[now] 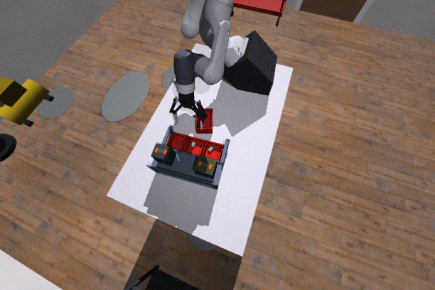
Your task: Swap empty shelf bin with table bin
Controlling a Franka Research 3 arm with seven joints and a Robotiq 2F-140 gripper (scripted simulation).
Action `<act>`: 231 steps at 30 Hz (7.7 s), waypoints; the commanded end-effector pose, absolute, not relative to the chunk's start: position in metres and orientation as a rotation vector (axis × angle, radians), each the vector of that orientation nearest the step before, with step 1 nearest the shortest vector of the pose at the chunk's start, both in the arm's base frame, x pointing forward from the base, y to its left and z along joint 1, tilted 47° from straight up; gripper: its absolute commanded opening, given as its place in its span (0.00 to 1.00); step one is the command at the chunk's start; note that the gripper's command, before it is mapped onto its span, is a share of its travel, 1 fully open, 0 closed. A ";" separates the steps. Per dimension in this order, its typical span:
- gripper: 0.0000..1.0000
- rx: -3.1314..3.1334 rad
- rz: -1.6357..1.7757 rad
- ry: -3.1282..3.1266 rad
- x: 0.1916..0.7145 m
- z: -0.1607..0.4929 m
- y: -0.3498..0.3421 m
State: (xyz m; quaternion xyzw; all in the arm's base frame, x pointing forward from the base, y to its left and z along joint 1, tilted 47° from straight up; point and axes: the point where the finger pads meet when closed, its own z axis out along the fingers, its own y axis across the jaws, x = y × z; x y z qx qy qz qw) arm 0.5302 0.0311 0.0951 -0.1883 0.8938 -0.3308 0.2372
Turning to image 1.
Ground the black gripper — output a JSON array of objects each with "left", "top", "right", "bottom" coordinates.
[{"left": 169, "top": 92, "right": 207, "bottom": 129}]

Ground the red bin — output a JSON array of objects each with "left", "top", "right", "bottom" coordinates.
[
  {"left": 202, "top": 141, "right": 224, "bottom": 161},
  {"left": 183, "top": 136, "right": 207, "bottom": 156},
  {"left": 166, "top": 132, "right": 190, "bottom": 151},
  {"left": 195, "top": 108, "right": 213, "bottom": 134}
]

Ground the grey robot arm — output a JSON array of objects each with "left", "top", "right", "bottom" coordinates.
[{"left": 173, "top": 0, "right": 249, "bottom": 95}]

